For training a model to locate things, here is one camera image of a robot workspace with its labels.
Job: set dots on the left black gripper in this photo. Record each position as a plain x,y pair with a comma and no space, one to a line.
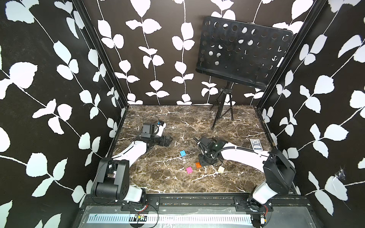
167,141

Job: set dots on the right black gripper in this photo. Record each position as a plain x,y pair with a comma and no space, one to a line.
200,156

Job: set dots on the red lego brick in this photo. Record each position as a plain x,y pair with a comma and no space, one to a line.
198,165

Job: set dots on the pink lego brick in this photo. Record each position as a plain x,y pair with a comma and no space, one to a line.
189,170

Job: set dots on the blue lego brick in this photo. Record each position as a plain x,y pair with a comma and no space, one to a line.
182,153

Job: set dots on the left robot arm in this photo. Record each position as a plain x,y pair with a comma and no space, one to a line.
112,180

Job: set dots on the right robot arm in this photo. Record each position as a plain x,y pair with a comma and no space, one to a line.
278,171

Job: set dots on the cream lego brick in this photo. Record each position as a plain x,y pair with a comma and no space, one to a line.
221,169

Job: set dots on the blue playing card deck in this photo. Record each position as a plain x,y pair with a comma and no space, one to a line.
256,145

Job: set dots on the white ruler strip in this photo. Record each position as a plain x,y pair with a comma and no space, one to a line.
240,219

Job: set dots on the black music stand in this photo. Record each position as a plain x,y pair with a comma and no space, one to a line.
239,52

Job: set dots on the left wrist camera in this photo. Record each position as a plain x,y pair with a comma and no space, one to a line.
153,129

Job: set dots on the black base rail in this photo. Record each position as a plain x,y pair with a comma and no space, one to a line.
239,201

